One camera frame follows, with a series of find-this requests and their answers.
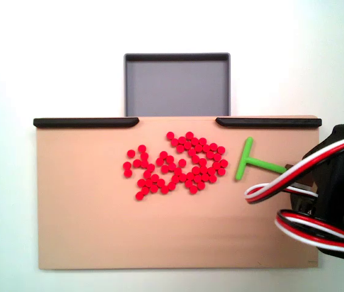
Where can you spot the beige board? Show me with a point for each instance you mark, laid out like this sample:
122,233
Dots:
98,228

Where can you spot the green T-shaped pusher tool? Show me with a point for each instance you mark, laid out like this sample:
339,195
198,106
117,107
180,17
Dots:
244,158

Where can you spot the black rail strip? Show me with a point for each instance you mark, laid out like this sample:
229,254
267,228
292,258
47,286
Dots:
83,123
269,123

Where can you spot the grey container tray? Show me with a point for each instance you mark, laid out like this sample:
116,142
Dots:
176,88

